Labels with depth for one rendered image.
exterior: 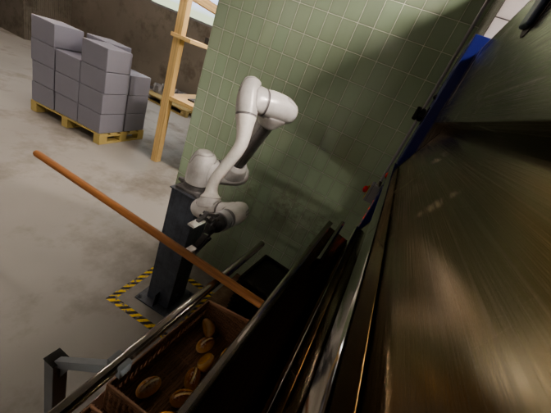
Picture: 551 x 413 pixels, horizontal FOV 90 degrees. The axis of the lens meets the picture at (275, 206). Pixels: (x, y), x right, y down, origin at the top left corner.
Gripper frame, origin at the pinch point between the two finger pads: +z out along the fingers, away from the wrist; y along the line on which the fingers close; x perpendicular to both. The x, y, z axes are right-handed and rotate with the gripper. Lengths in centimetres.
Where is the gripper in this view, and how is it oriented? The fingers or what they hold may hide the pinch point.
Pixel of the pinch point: (188, 239)
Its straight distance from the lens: 110.1
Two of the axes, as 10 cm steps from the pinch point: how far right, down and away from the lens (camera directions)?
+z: -4.1, 2.7, -8.7
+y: -3.5, 8.3, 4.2
